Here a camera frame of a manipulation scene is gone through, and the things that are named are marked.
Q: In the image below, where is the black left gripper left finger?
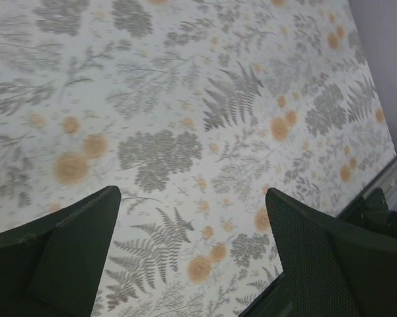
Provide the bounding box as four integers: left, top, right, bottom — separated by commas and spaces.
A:
0, 186, 120, 316

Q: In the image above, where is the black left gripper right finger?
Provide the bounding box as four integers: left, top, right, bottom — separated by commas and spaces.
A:
266, 187, 397, 317

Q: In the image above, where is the floral tablecloth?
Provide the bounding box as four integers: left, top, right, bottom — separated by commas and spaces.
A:
0, 1, 396, 316

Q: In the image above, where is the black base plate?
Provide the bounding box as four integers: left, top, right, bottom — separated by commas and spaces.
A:
237, 187, 397, 317

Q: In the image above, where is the aluminium rail frame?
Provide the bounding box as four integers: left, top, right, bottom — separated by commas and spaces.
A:
337, 155, 397, 221

